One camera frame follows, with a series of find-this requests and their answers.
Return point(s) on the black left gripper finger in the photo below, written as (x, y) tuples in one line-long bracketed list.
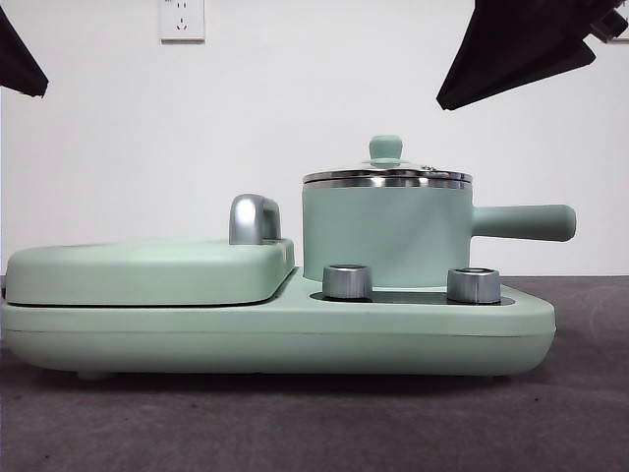
[(19, 64)]

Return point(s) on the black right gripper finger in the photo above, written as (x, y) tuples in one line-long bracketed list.
[(550, 71), (516, 44)]

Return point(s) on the glass lid with green knob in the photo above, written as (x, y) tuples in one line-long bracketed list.
[(385, 147)]

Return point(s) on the silver control knob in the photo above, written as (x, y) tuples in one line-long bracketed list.
[(346, 282), (472, 286)]

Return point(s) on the green griddle cover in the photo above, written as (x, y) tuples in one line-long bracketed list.
[(137, 275)]

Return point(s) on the green breakfast machine base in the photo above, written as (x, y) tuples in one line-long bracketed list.
[(344, 339)]

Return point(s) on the white wall socket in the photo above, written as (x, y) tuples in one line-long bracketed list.
[(182, 22)]

